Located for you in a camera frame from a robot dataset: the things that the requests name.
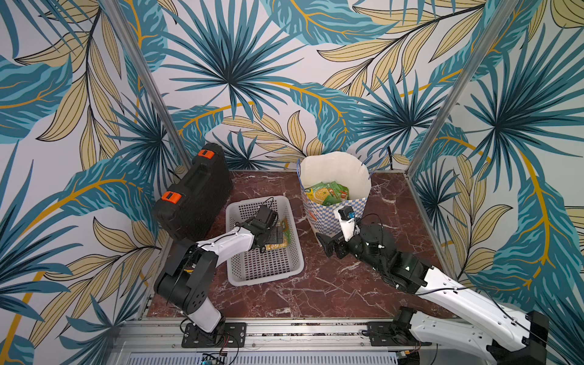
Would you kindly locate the aluminium front rail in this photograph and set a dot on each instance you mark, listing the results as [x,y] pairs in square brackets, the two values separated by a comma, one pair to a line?
[278,341]

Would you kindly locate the right aluminium corner post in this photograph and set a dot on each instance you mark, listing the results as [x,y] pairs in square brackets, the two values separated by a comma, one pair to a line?
[476,54]

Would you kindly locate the blue checkered paper bag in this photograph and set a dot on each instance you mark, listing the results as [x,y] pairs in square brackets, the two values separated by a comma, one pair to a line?
[342,168]

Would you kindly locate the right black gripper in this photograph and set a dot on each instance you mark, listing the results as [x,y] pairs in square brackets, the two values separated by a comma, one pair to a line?
[340,246]

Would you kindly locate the electronics board with cables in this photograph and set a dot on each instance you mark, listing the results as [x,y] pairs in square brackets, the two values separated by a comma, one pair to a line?
[219,358]

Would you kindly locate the white plastic perforated basket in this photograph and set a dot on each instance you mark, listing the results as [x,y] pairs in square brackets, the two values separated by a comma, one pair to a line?
[255,267]

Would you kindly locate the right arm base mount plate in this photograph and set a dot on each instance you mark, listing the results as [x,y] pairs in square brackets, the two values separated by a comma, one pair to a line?
[387,334]

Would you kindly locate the green packet yellow soup picture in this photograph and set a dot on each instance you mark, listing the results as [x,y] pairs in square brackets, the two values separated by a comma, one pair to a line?
[280,236]

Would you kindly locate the left aluminium corner post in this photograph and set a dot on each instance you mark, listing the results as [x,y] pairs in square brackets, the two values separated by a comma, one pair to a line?
[123,30]

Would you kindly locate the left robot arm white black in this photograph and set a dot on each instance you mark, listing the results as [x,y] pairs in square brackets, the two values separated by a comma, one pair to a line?
[188,274]

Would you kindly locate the aluminium corner post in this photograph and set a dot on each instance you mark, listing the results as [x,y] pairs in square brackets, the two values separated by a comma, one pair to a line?
[476,54]
[123,30]

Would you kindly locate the black plastic tool case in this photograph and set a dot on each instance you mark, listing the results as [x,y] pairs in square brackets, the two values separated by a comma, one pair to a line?
[188,208]

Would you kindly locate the light green condiment packet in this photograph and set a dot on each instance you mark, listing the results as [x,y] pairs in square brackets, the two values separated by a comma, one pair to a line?
[338,192]

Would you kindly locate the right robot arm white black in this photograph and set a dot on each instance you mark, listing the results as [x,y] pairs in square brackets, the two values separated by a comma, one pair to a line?
[488,330]

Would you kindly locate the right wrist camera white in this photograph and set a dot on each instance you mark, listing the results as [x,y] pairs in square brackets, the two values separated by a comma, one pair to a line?
[348,223]

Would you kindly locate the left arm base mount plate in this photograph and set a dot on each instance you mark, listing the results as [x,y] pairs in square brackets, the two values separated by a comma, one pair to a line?
[226,335]

